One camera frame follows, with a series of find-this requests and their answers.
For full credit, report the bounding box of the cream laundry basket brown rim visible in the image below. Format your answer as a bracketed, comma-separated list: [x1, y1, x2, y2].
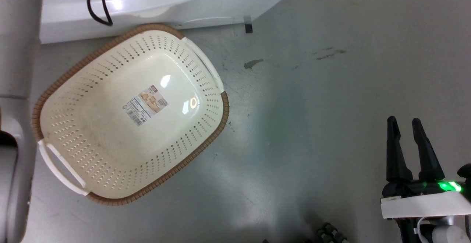
[32, 23, 230, 206]

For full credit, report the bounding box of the printed paper label sticker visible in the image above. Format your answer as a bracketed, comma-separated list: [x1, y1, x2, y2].
[121, 85, 169, 127]

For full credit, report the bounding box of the thin black cable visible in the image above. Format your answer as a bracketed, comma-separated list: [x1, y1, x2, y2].
[44, 0, 113, 27]

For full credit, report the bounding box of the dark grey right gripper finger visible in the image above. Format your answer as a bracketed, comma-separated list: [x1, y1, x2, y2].
[411, 118, 445, 182]
[385, 116, 413, 183]

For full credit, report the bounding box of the white washing machine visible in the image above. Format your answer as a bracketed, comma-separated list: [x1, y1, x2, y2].
[40, 0, 308, 44]

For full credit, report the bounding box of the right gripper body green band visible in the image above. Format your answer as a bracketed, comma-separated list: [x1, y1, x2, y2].
[380, 164, 471, 220]

